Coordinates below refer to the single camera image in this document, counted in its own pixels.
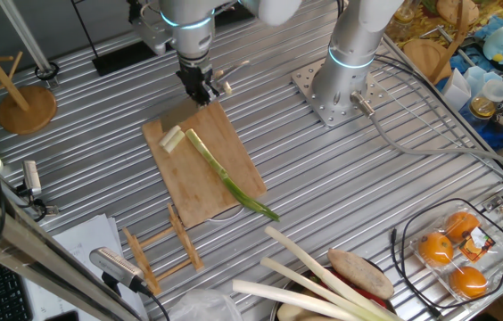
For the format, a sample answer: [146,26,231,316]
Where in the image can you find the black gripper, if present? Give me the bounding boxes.
[175,65,221,108]

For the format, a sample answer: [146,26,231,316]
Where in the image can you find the steel cleaver knife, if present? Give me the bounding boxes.
[159,59,252,133]

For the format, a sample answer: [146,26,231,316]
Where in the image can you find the short white scallion piece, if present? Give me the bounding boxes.
[158,124,183,149]

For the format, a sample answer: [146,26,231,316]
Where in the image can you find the long scallion with green top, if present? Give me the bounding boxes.
[184,128,281,223]

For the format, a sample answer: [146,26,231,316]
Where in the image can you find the wooden cutting board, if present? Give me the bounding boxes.
[141,100,268,229]

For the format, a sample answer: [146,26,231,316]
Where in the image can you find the black stand with thin rod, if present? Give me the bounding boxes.
[70,0,177,78]

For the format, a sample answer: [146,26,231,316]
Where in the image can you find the wooden knife rack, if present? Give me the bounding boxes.
[121,203,205,296]

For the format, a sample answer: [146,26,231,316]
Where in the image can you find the wooden mug tree stand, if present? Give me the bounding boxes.
[401,0,472,86]
[0,20,59,136]

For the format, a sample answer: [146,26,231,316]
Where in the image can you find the white paper sheets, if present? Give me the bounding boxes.
[23,213,150,321]

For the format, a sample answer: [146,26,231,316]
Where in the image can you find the clear glass bottle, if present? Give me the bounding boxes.
[386,0,418,39]

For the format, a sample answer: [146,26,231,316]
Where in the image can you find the clear plastic bag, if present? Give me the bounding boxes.
[168,288,244,321]

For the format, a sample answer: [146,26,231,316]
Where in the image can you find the metal bowl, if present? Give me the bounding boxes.
[268,266,396,321]

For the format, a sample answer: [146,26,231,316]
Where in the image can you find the pale potato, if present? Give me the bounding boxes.
[276,302,324,321]

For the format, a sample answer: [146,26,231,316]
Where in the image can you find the brown sweet potato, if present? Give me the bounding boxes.
[326,247,396,300]

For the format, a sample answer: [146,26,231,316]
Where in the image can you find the red vegetable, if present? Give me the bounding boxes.
[317,266,390,309]

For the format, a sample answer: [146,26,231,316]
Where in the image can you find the white paper box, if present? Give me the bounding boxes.
[440,68,474,112]

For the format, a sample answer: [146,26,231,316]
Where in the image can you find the round woven wooden item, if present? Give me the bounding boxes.
[435,0,481,27]

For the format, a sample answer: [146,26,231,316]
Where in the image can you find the orange fruit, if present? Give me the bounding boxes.
[448,265,489,300]
[416,231,455,268]
[444,210,481,244]

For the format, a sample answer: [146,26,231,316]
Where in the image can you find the glass flask with yellow liquid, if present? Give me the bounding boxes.
[468,78,503,120]

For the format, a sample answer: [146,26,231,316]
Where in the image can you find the blue cloth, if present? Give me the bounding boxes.
[447,8,503,151]

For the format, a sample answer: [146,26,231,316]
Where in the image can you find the orange label sticker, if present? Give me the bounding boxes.
[458,226,497,264]

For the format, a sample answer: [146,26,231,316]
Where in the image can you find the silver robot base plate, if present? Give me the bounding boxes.
[290,57,389,129]

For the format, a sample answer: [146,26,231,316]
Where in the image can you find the aluminium pole with black ring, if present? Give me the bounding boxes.
[0,0,62,89]

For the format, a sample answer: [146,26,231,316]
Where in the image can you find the small silver camera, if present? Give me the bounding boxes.
[21,159,44,198]

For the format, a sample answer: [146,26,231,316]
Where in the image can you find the silver camera with black cable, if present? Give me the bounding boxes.
[89,246,171,321]

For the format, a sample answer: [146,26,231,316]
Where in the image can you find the metal camera mount clamp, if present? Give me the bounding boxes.
[13,182,60,222]

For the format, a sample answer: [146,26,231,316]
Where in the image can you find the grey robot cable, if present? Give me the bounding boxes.
[349,90,503,178]

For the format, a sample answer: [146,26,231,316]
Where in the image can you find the aluminium frame beam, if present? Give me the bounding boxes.
[0,177,144,321]

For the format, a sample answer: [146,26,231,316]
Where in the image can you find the black cables at robot base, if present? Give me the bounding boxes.
[373,53,503,182]

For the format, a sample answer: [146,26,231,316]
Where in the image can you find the thin black cable loop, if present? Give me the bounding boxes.
[388,197,503,320]

